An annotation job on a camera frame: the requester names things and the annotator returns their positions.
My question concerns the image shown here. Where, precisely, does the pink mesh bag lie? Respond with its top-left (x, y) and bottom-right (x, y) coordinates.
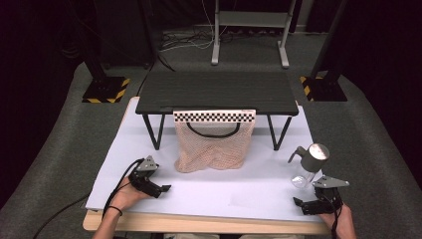
top-left (172, 109), bottom-right (258, 174)

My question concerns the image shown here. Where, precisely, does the person's left hand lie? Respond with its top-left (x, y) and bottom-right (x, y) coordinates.
top-left (110, 175), bottom-right (152, 212)

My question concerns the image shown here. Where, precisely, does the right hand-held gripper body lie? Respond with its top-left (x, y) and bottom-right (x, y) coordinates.
top-left (311, 175), bottom-right (350, 215)

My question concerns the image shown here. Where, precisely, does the white table sheet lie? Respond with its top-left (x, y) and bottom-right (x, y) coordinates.
top-left (85, 96), bottom-right (325, 223)

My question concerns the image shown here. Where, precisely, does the person's right hand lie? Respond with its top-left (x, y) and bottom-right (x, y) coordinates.
top-left (317, 202), bottom-right (353, 235)

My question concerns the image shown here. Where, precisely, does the bundle of black floor cables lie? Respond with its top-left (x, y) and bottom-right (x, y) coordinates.
top-left (160, 29), bottom-right (240, 51)

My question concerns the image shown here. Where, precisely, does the small black table with legs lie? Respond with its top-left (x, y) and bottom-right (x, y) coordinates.
top-left (134, 71), bottom-right (300, 151)

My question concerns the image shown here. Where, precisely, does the white floor cable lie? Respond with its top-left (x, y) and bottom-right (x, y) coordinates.
top-left (161, 0), bottom-right (230, 53)

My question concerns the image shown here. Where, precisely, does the glass bottle with metal cap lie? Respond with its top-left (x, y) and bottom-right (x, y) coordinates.
top-left (287, 142), bottom-right (330, 190)

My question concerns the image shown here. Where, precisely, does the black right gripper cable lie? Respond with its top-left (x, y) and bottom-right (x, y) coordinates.
top-left (320, 192), bottom-right (344, 239)

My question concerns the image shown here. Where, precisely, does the black stand with striped base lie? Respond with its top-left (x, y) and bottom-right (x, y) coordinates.
top-left (300, 0), bottom-right (349, 103)
top-left (74, 0), bottom-right (131, 105)

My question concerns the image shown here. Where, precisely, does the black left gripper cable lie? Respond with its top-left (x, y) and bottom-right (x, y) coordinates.
top-left (33, 158), bottom-right (145, 239)

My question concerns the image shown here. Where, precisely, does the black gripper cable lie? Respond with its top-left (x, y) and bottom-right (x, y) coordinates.
top-left (320, 192), bottom-right (344, 239)
top-left (33, 158), bottom-right (145, 239)

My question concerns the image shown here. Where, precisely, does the white metal stand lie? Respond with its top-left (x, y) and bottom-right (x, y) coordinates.
top-left (210, 0), bottom-right (298, 70)

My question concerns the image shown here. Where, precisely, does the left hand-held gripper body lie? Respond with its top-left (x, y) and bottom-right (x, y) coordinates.
top-left (128, 154), bottom-right (161, 199)

